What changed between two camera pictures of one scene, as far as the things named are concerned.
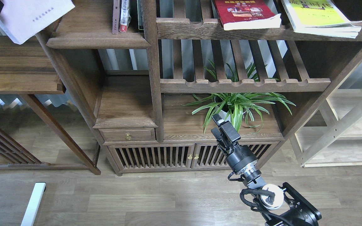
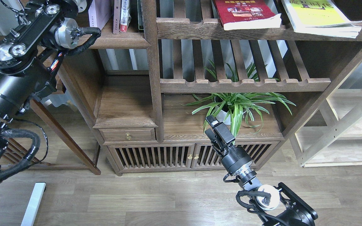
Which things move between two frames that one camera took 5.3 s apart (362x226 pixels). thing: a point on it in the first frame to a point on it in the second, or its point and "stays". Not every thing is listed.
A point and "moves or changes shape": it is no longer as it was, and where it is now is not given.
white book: [21, 19] moves or changes shape
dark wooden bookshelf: [150, 75] stays
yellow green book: [320, 17] stays
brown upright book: [116, 13] stays
